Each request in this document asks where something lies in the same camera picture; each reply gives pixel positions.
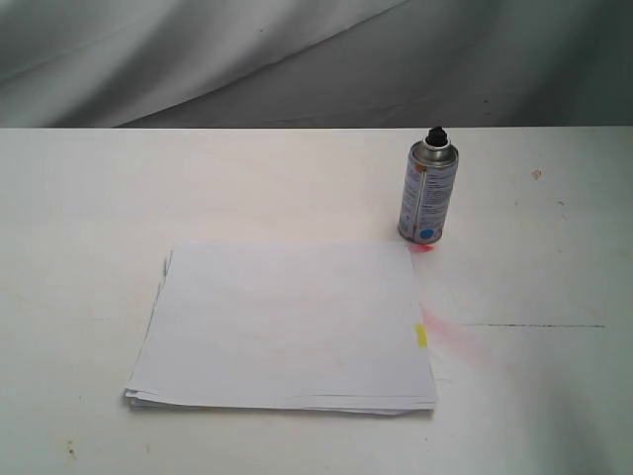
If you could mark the white paper stack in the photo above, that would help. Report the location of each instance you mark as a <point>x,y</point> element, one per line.
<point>317,327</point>

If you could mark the white backdrop cloth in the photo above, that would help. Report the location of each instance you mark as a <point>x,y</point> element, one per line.
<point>315,64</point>

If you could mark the silver spray can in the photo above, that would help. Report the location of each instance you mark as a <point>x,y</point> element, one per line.
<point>432,164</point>

